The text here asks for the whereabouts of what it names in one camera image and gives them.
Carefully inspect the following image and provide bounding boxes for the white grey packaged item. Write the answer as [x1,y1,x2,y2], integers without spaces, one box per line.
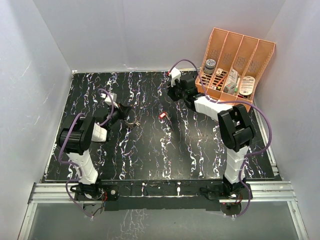
[223,68,240,95]

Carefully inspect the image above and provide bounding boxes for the small white card box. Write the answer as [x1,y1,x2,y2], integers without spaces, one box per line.
[215,68,226,76]

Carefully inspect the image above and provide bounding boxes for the white oval remote control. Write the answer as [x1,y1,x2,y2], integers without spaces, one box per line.
[238,76,256,96]

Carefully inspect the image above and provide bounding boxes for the orange plastic file organizer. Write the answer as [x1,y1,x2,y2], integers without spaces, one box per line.
[195,28,276,110]

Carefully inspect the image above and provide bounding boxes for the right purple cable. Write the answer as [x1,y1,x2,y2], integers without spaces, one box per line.
[169,59,273,218]

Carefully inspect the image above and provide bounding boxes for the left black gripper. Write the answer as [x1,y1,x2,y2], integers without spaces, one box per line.
[107,101,133,129]

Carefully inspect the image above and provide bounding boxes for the bunch of keys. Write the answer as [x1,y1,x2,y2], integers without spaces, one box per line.
[125,120,141,129]

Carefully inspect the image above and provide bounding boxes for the small round grey jar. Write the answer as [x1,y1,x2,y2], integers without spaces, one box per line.
[203,58,217,75]

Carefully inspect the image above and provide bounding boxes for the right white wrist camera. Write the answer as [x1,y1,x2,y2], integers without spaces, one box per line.
[168,67,182,88]

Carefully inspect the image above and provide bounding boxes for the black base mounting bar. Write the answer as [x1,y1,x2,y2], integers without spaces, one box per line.
[101,180,253,214]

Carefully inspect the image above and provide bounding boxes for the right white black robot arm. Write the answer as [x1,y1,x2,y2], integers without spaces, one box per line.
[167,76,256,199]

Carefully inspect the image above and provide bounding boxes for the red plastic key tag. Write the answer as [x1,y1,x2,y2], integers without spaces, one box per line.
[159,112,167,119]

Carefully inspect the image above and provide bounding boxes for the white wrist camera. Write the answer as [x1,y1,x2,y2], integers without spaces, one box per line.
[168,67,182,88]
[99,92,118,108]

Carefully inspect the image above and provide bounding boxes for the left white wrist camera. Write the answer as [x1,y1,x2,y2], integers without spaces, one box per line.
[99,92,118,108]

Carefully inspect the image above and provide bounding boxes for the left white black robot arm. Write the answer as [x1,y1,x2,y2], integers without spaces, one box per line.
[56,103,132,200]

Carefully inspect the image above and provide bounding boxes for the aluminium frame rail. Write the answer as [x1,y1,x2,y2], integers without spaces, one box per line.
[251,109,309,240]

